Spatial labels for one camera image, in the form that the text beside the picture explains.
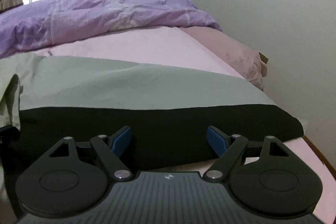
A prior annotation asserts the pink pillow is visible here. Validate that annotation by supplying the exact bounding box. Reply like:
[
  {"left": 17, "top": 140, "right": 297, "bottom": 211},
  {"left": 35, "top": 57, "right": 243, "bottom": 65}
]
[{"left": 181, "top": 27, "right": 267, "bottom": 90}]

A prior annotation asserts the purple duvet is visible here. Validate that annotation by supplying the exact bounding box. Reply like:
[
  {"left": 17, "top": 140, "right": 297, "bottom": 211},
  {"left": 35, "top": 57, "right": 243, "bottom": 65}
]
[{"left": 1, "top": 0, "right": 221, "bottom": 58}]

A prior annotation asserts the brass low wall socket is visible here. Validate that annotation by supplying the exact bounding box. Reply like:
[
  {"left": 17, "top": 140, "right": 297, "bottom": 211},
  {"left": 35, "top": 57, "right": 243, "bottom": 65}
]
[{"left": 259, "top": 52, "right": 269, "bottom": 65}]

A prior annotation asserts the grey and black jacket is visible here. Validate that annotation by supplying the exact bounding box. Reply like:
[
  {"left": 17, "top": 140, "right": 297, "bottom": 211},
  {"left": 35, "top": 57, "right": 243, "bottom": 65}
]
[{"left": 1, "top": 53, "right": 304, "bottom": 217}]

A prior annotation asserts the pink cartoon bed sheet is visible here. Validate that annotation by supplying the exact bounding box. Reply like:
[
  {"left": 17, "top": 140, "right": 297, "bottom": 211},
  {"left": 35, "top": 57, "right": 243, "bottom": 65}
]
[{"left": 33, "top": 27, "right": 335, "bottom": 223}]

